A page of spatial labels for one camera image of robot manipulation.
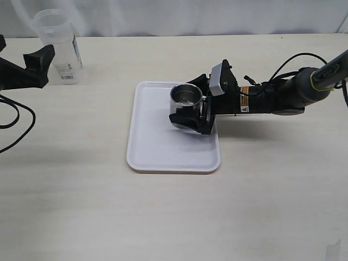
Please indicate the white backdrop curtain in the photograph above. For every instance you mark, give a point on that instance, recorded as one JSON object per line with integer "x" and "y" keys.
{"x": 178, "y": 18}

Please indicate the white rectangular plastic tray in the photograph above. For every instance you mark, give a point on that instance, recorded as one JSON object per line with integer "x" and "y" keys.
{"x": 156, "y": 145}

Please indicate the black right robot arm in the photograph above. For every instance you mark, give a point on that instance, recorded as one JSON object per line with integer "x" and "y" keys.
{"x": 290, "y": 93}

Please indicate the clear plastic pitcher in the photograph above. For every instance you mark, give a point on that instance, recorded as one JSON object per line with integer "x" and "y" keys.
{"x": 54, "y": 27}

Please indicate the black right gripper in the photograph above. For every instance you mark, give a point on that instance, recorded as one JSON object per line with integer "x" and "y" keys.
{"x": 219, "y": 105}

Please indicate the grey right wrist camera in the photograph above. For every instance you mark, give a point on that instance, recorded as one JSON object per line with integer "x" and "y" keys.
{"x": 222, "y": 80}

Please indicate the stainless steel cup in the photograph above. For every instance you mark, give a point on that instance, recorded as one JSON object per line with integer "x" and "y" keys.
{"x": 186, "y": 98}

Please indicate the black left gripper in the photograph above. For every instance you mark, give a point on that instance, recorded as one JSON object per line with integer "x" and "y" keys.
{"x": 35, "y": 75}

